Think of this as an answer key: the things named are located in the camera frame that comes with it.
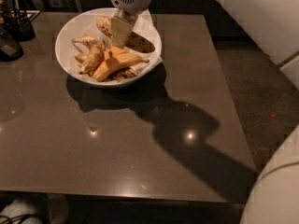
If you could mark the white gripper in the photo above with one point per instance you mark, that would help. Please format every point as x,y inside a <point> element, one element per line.
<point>121,29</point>

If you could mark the long spotted banana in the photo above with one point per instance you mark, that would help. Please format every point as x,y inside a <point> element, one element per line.
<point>135,42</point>

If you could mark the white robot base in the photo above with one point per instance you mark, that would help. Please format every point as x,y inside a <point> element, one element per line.
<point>33,208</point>

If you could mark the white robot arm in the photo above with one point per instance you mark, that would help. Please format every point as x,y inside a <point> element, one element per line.
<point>256,48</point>

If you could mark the smooth orange-yellow banana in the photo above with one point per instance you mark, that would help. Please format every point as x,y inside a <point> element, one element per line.
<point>116,59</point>

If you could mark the spotted banana left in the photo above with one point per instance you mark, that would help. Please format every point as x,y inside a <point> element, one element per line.
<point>94,57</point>

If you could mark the small curved banana top left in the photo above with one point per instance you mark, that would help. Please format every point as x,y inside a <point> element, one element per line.
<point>92,43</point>

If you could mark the white ceramic bowl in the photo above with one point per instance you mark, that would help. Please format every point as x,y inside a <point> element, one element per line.
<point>85,24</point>

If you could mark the dark spotted banana bottom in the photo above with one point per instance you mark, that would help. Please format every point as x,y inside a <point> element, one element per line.
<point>123,74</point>

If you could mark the small banana piece left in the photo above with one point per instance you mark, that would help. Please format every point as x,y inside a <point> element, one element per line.
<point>81,57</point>

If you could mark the dark container left edge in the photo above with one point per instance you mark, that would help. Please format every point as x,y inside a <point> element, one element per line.
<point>10,49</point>

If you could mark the black wire basket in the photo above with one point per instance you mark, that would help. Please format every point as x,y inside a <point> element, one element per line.
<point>20,26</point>

